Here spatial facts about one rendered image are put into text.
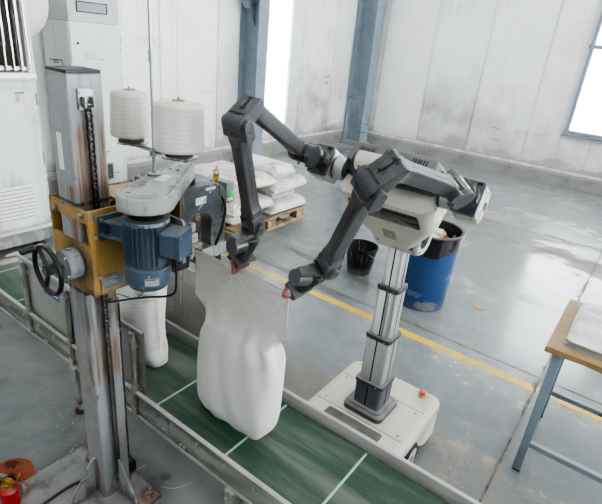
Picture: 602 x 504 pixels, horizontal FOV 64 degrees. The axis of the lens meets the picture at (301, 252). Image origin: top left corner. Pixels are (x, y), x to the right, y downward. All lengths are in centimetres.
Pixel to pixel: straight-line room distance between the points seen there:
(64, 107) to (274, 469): 147
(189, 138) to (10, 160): 310
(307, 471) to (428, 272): 219
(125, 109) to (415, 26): 873
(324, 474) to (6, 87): 365
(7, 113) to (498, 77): 764
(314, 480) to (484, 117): 833
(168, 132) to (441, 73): 860
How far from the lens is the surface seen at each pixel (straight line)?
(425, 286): 391
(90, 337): 196
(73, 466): 265
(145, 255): 164
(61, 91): 168
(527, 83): 948
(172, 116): 160
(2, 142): 455
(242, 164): 160
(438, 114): 996
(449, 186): 151
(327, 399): 255
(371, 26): 1035
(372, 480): 208
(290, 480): 202
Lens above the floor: 190
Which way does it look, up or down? 24 degrees down
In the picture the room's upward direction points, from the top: 6 degrees clockwise
